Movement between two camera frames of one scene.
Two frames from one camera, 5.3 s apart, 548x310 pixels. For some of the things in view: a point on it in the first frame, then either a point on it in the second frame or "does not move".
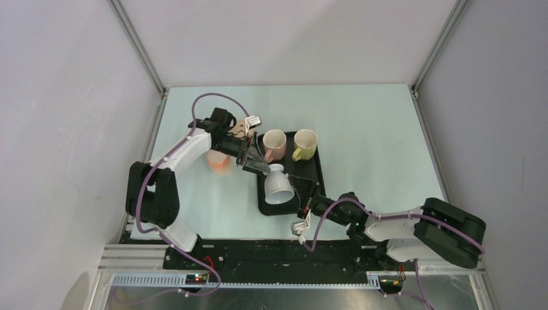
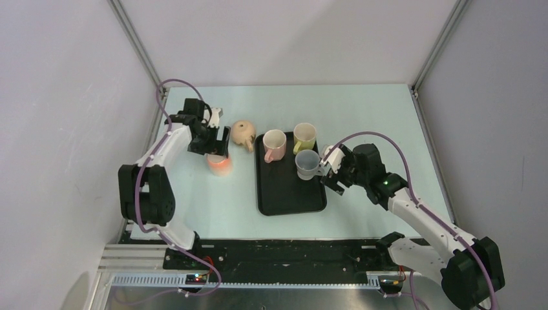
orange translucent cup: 219,163 does not move
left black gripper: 255,160 → 218,146
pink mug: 274,144 does not move
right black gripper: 306,188 → 348,158
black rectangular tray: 302,173 does not move
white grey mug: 278,185 → 307,163
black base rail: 283,261 does not move
